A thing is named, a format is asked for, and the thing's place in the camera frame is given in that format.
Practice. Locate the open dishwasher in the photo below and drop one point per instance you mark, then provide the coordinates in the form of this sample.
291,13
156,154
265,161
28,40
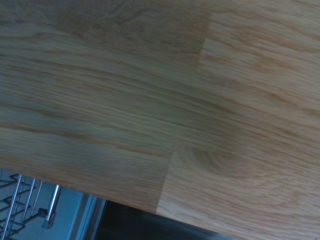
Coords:
73,217

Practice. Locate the chrome dishwasher rack rail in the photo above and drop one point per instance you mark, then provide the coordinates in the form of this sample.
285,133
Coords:
53,203

